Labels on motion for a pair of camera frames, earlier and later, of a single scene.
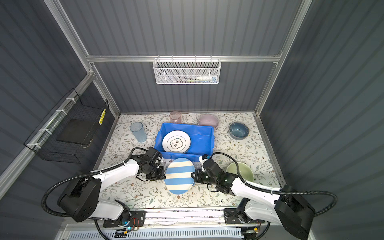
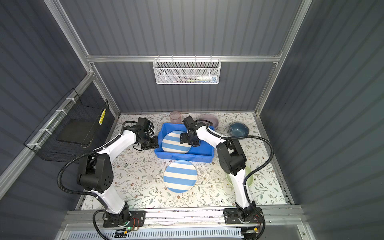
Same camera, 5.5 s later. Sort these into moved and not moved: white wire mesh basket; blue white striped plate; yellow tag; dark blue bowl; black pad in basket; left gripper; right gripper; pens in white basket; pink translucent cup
Moved: blue white striped plate; right gripper; left gripper
Not moved: black pad in basket; dark blue bowl; pens in white basket; yellow tag; white wire mesh basket; pink translucent cup
